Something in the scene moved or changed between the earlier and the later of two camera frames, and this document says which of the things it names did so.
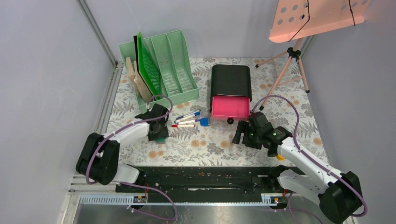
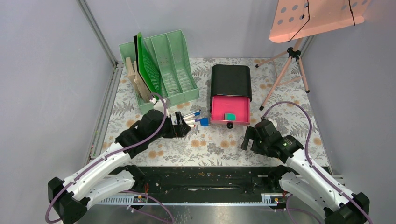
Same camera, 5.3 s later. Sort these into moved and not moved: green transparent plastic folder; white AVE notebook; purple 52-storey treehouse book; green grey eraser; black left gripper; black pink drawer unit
Moved: green grey eraser; black left gripper
Not moved: black pink drawer unit; green transparent plastic folder; white AVE notebook; purple 52-storey treehouse book
